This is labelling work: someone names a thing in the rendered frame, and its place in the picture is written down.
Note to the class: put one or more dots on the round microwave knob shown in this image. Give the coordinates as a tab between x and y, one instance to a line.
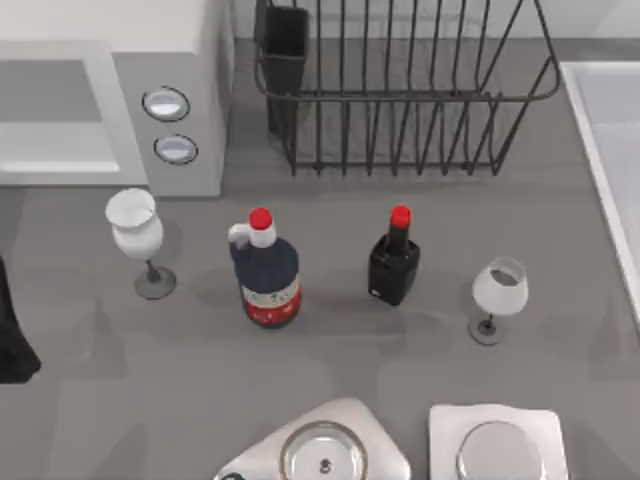
175	149
166	103

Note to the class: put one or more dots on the black cutlery holder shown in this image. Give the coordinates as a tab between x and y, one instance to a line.
283	60

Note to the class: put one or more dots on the short white wine glass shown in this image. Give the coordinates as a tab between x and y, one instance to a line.
500	292

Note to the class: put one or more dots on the pale microwave oven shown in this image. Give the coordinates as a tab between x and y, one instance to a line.
75	120

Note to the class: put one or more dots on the tall white wine glass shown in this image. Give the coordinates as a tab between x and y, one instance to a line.
135	232

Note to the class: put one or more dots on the dark blue jug bottle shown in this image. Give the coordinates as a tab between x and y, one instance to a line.
270	280

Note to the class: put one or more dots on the black square bottle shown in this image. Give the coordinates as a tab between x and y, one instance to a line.
394	270

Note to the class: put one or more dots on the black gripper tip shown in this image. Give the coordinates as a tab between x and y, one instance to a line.
12	345

